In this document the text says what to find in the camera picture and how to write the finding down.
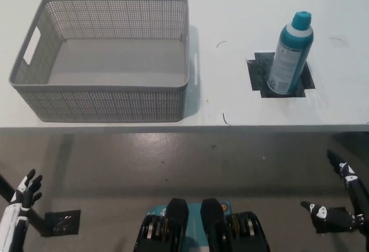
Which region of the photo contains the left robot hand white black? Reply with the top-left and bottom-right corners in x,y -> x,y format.
0,168 -> 43,252

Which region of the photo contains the black tape patch on table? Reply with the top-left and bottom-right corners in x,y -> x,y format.
247,51 -> 315,99

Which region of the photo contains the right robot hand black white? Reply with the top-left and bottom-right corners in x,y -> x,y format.
300,148 -> 369,234

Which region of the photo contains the grey perforated plastic basket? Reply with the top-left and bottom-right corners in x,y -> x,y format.
8,0 -> 200,123

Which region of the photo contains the teal air freshener spray can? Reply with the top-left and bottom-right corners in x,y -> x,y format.
267,10 -> 314,95

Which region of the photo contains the black tape patch on floor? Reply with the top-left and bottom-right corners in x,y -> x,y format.
44,209 -> 82,237

